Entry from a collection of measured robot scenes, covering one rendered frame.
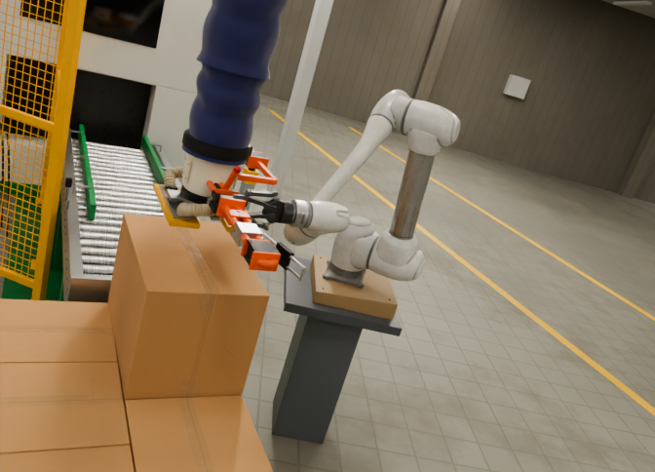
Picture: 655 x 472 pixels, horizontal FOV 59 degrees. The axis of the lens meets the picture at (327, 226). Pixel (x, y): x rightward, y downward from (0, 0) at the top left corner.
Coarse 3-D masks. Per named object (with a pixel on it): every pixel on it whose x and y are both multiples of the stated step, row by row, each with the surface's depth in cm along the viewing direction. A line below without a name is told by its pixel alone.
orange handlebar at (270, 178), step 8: (264, 168) 223; (240, 176) 206; (248, 176) 207; (256, 176) 210; (272, 176) 216; (208, 184) 188; (272, 184) 212; (224, 208) 171; (240, 208) 173; (232, 216) 165; (240, 216) 165; (248, 216) 167; (232, 224) 162; (264, 264) 143; (272, 264) 144
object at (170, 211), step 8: (160, 184) 209; (160, 192) 201; (160, 200) 196; (168, 200) 195; (168, 208) 190; (176, 208) 190; (168, 216) 183; (176, 216) 184; (192, 216) 187; (176, 224) 182; (184, 224) 183; (192, 224) 184; (200, 224) 186
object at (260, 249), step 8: (248, 240) 148; (256, 240) 150; (264, 240) 151; (248, 248) 149; (256, 248) 145; (264, 248) 146; (272, 248) 148; (248, 256) 149; (256, 256) 143; (264, 256) 144; (272, 256) 145; (280, 256) 146; (256, 264) 144
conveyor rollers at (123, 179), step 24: (72, 144) 410; (96, 144) 425; (96, 168) 379; (120, 168) 394; (144, 168) 403; (96, 192) 341; (120, 192) 348; (144, 192) 362; (96, 216) 310; (120, 216) 316; (96, 240) 281; (96, 264) 265
